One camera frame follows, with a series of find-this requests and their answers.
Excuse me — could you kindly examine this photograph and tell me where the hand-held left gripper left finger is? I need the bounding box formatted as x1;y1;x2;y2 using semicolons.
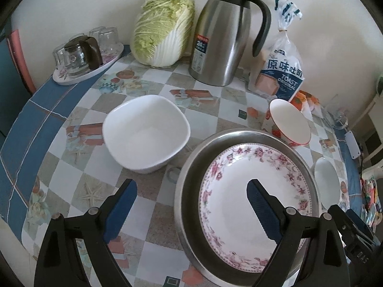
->
34;178;138;287

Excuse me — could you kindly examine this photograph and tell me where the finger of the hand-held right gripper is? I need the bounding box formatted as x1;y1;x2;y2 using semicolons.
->
345;210;377;243
328;204;358;238

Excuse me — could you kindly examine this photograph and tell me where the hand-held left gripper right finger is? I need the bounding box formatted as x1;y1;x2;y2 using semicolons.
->
246;178;349;287

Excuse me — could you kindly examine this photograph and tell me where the round plate pink floral rim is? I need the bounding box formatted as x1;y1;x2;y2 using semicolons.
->
198;143;313;265

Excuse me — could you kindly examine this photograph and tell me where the small floral print bowl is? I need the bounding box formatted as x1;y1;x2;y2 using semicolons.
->
311;157;341;210

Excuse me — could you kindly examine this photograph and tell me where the large stainless steel basin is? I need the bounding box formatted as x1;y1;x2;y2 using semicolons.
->
166;128;321;286

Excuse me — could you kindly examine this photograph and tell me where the white square bowl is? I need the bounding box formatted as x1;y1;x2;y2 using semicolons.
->
102;95;191;174

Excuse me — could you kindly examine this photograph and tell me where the strawberry print bowl red rim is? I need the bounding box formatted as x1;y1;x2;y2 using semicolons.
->
263;99;312;148

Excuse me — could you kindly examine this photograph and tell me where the colourful packaging pile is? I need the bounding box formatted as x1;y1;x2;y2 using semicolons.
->
360;175;383;231

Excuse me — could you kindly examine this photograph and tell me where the white plastic chair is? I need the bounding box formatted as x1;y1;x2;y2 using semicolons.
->
359;78;383;180

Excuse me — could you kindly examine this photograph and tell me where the white plastic device box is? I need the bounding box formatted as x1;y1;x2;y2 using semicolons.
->
344;131;362;159

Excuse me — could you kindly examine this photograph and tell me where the clear glass mug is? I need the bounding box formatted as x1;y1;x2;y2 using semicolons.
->
321;94;349;129

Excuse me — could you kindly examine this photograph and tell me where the orange and white snack packet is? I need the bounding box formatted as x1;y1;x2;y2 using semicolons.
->
303;90;322;114
292;91;309;111

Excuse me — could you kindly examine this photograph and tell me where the bagged toast bread loaf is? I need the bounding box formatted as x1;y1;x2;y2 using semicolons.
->
248;0;306;102

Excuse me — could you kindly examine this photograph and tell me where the white floral serving tray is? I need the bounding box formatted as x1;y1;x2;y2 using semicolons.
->
53;43;124;86

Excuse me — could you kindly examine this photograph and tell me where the dark grey cabinet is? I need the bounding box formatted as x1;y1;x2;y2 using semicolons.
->
0;36;30;138

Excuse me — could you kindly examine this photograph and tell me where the stainless steel thermos jug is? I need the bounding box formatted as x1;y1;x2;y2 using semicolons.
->
188;0;271;87

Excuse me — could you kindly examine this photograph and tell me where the pink board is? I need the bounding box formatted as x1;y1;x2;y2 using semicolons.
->
7;30;36;92

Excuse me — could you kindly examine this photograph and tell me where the napa cabbage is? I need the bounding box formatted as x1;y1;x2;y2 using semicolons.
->
131;0;196;67

